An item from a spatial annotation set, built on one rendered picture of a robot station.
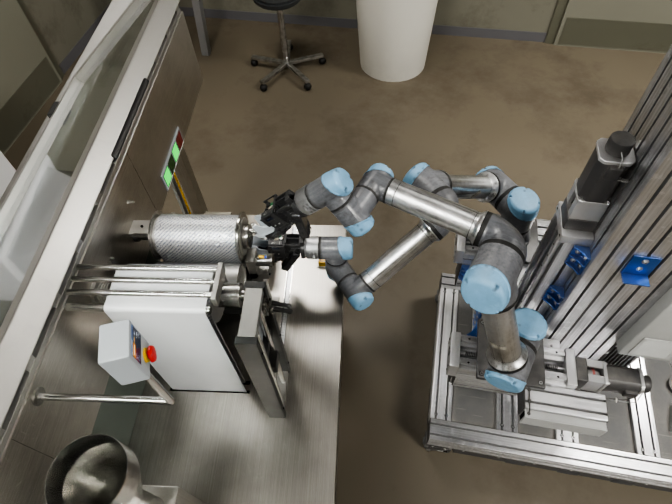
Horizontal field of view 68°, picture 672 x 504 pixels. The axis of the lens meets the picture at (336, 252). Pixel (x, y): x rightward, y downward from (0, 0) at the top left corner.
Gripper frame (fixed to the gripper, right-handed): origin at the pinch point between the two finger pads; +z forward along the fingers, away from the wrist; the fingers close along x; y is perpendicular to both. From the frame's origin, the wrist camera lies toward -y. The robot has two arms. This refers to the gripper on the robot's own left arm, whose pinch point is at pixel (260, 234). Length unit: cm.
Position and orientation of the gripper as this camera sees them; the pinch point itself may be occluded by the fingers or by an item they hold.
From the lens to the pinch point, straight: 150.5
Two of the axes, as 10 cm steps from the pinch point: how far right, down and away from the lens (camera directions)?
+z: -7.4, 3.5, 5.7
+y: -6.7, -4.5, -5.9
